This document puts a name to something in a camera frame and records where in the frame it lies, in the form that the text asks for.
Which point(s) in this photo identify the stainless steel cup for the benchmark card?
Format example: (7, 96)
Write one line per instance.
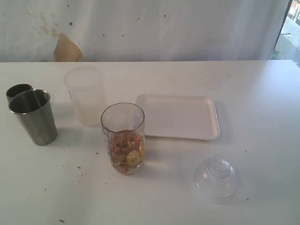
(33, 110)

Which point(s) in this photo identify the white rectangular plastic tray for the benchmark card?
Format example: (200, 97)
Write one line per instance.
(182, 117)

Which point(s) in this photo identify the clear dome shaker lid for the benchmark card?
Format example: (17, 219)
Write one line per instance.
(217, 179)

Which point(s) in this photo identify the clear plastic shaker cup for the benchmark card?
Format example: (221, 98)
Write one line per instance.
(123, 126)

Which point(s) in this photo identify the translucent white plastic cup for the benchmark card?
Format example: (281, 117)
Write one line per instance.
(85, 86)

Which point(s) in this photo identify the brown wooden cup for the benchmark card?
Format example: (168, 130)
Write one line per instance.
(17, 89)

